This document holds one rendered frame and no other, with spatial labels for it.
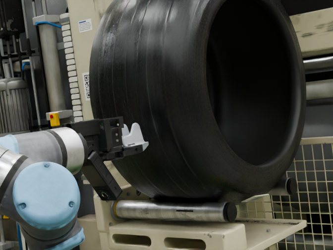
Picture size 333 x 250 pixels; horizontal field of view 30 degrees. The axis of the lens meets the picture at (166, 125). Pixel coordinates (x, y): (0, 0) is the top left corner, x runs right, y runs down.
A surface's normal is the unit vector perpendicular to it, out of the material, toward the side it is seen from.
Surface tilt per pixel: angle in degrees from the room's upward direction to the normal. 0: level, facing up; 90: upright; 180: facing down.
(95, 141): 90
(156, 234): 90
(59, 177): 69
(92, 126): 90
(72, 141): 62
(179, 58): 80
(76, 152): 93
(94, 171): 122
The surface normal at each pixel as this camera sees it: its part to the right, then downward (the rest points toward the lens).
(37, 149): 0.64, -0.50
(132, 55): -0.65, -0.17
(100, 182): -0.46, 0.63
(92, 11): -0.64, 0.12
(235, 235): 0.76, -0.07
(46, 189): 0.25, -0.33
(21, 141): 0.39, -0.81
